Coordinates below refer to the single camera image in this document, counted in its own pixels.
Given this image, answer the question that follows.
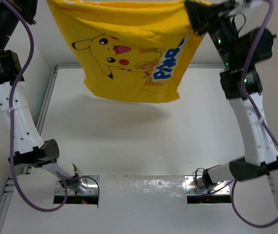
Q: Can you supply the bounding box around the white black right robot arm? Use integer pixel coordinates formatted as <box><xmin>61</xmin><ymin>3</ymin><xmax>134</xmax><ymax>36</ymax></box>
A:
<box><xmin>184</xmin><ymin>0</ymin><xmax>278</xmax><ymax>188</ymax></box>

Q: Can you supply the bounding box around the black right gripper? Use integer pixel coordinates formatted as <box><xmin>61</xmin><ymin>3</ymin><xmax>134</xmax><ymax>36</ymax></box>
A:
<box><xmin>184</xmin><ymin>0</ymin><xmax>238</xmax><ymax>65</ymax></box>

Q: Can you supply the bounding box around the metal base plate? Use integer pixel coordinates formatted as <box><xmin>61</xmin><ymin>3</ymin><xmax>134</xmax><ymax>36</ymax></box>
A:
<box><xmin>184</xmin><ymin>175</ymin><xmax>232</xmax><ymax>195</ymax></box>
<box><xmin>65</xmin><ymin>175</ymin><xmax>100</xmax><ymax>196</ymax></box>

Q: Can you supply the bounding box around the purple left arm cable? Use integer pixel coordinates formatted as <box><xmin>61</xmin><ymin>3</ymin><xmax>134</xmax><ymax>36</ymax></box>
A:
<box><xmin>1</xmin><ymin>0</ymin><xmax>100</xmax><ymax>212</ymax></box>

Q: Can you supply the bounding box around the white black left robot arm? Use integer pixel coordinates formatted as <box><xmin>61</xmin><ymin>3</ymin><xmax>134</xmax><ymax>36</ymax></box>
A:
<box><xmin>0</xmin><ymin>0</ymin><xmax>82</xmax><ymax>193</ymax></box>

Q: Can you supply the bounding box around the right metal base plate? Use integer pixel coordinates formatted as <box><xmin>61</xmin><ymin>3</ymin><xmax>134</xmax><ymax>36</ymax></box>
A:
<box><xmin>184</xmin><ymin>175</ymin><xmax>232</xmax><ymax>195</ymax></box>

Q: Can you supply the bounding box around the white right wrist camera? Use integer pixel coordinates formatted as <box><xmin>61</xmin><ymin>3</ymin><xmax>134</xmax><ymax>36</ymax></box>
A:
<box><xmin>227</xmin><ymin>0</ymin><xmax>262</xmax><ymax>16</ymax></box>

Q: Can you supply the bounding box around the yellow pillowcase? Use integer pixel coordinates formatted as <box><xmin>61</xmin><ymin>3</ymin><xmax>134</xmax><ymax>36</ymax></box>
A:
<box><xmin>47</xmin><ymin>0</ymin><xmax>203</xmax><ymax>103</ymax></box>

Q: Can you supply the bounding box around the white front cover board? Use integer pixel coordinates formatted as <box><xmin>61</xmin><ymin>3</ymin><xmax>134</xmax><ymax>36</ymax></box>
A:
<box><xmin>2</xmin><ymin>176</ymin><xmax>278</xmax><ymax>234</ymax></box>

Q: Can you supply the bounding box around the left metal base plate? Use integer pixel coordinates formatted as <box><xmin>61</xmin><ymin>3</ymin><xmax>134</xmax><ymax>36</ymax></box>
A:
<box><xmin>65</xmin><ymin>175</ymin><xmax>100</xmax><ymax>196</ymax></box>

